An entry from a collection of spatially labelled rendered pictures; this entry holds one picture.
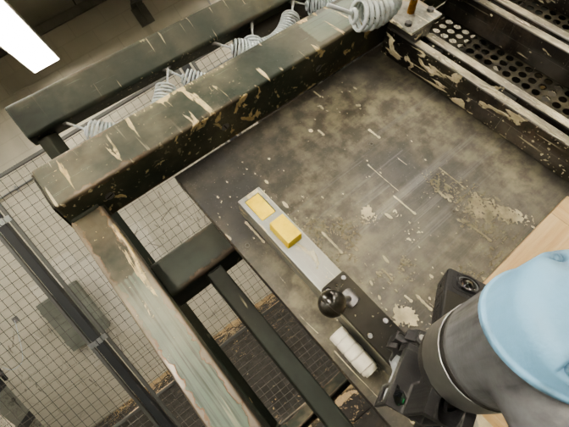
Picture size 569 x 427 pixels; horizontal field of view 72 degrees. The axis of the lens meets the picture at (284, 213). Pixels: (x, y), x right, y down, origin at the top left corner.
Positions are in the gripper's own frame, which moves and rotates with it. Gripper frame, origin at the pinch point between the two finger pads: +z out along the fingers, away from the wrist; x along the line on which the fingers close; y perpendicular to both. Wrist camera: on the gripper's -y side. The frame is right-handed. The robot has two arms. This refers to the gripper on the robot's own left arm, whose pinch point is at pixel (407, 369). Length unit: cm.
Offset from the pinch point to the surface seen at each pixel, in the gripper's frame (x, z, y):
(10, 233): -194, 147, 6
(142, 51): -93, 24, -50
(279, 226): -25.8, 6.2, -12.3
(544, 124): 8, 5, -56
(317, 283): -16.0, 8.1, -7.1
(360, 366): -4.5, 9.5, 0.7
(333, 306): -11.7, -3.6, -1.6
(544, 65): 6, 10, -80
